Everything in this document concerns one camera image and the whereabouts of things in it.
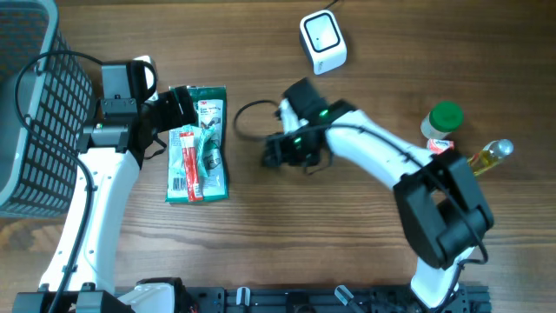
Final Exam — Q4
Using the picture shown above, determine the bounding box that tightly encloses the red stick packet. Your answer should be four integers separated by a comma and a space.
179, 131, 203, 202

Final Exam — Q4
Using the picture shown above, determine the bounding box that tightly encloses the teal plastic packet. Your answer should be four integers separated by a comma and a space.
182, 125, 216, 178

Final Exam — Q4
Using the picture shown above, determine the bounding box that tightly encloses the green 3M package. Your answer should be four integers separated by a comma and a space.
166, 86, 228, 203

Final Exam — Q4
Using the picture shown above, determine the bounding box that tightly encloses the red tissue pack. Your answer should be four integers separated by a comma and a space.
426, 139, 455, 155

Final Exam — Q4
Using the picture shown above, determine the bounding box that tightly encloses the green lid jar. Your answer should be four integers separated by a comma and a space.
420, 101, 464, 139

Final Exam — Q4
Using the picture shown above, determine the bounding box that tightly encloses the yellow liquid bottle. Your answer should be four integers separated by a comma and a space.
467, 139, 514, 176

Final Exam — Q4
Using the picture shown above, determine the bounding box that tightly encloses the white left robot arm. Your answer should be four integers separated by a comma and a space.
12, 59, 196, 312

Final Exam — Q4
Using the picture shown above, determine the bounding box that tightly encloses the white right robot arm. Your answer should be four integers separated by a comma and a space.
262, 78, 494, 312

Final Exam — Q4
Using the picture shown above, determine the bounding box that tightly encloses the white barcode scanner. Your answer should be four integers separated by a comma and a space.
299, 10, 348, 75

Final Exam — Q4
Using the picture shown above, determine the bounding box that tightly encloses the grey mesh basket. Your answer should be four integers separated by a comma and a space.
1, 1, 96, 218

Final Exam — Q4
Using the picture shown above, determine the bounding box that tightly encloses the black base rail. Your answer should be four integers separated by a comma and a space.
186, 284, 492, 313

